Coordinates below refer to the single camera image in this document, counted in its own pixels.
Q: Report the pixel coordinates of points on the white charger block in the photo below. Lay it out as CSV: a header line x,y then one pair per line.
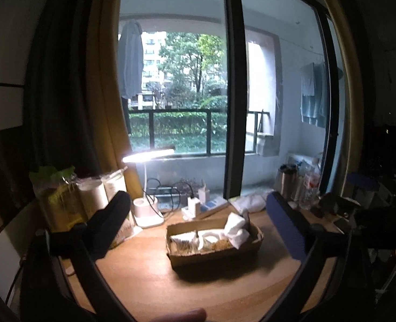
x,y
193,205

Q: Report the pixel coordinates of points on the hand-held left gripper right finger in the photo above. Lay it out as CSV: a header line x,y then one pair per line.
x,y
285,228

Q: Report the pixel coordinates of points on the white sock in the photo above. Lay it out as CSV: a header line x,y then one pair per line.
x,y
211,235

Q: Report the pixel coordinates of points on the white desk lamp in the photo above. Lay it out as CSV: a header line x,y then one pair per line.
x,y
144,211

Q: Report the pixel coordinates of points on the green paper cup pack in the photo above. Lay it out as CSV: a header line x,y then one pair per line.
x,y
60,204

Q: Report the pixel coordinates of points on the white paper cup pack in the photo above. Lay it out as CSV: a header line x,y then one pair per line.
x,y
90,194

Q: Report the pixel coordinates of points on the black window frame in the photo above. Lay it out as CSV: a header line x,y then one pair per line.
x,y
235,90

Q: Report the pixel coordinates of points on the steel thermos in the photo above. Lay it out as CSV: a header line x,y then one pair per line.
x,y
285,182

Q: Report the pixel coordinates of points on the hanging grey garment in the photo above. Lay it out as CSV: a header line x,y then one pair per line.
x,y
130,60

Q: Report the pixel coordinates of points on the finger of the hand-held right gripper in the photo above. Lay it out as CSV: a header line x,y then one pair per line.
x,y
362,181

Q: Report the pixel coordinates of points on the cotton swab pack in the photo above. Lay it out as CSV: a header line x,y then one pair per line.
x,y
183,243

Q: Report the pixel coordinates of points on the white power strip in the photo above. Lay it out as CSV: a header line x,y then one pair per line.
x,y
215,206

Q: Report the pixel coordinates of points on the brown cardboard box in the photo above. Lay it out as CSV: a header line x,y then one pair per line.
x,y
211,258

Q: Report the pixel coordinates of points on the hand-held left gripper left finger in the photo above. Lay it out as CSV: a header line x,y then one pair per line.
x,y
117,211

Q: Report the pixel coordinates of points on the black balcony railing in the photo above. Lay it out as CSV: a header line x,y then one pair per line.
x,y
178,111

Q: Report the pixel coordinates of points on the yellow curtain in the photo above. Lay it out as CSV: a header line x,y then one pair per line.
x,y
107,90

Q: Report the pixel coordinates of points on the person's left hand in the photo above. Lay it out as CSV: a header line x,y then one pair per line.
x,y
178,317

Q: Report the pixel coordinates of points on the hanging light blue towels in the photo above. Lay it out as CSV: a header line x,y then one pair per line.
x,y
314,97

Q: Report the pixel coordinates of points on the white waffle towel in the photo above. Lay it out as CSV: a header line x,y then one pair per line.
x,y
236,231

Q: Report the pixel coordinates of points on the white plastic bag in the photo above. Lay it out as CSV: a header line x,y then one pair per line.
x,y
250,203

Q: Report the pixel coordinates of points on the clear water bottle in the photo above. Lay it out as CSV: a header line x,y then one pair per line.
x,y
309,187

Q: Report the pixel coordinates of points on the white charger with black plug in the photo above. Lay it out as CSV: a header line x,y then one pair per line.
x,y
203,195

